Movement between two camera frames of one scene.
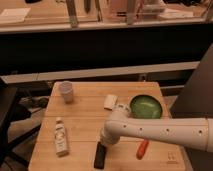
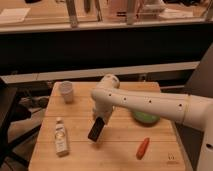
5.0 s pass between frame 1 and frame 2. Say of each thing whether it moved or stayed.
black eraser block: moved
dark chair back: stayed
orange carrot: stayed
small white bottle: stayed
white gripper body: moved
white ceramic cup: stayed
